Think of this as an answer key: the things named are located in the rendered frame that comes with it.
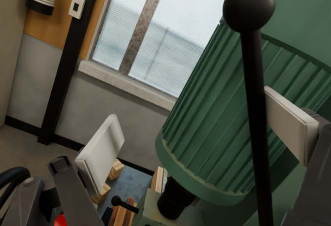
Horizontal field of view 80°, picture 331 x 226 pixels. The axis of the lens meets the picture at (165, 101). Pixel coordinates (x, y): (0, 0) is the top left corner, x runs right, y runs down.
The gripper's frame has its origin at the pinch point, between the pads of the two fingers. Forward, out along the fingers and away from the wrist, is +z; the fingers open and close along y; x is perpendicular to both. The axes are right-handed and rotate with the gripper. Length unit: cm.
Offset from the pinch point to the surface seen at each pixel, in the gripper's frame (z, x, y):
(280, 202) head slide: 7.0, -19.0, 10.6
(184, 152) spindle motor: 7.7, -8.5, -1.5
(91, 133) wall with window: 140, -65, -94
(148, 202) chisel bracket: 13.6, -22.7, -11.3
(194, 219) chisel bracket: 14.0, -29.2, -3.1
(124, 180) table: 34, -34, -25
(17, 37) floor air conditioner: 129, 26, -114
